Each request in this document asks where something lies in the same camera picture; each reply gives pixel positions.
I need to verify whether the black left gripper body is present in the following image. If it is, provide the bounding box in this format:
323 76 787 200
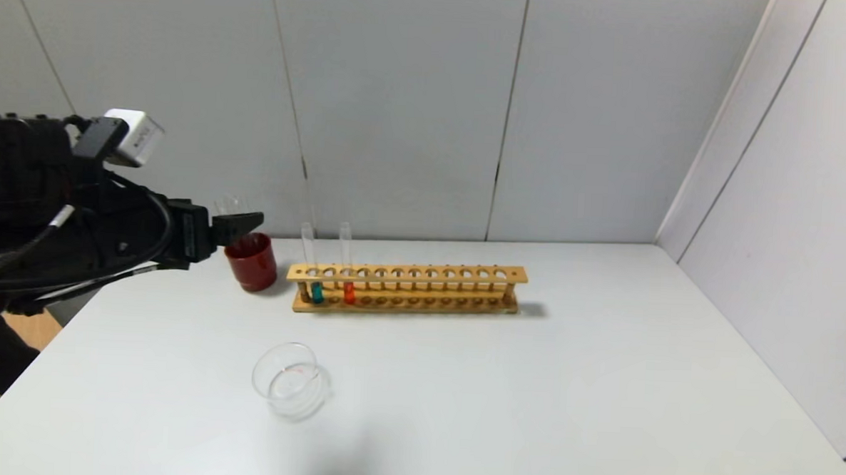
103 188 215 272

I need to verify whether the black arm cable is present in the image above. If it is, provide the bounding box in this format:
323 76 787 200
0 185 177 305

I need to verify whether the test tube with red pigment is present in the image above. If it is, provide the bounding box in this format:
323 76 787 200
337 222 360 306

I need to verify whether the clear glass beaker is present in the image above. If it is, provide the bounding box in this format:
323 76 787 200
250 340 335 424

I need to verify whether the red plastic cup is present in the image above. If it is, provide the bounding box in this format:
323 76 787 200
222 231 280 294

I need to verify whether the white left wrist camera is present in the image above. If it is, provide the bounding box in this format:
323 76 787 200
74 107 166 168

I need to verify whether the test tube with blue pigment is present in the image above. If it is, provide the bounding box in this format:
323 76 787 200
298 223 328 306

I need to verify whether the wooden test tube rack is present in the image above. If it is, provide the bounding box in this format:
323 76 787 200
285 256 529 322

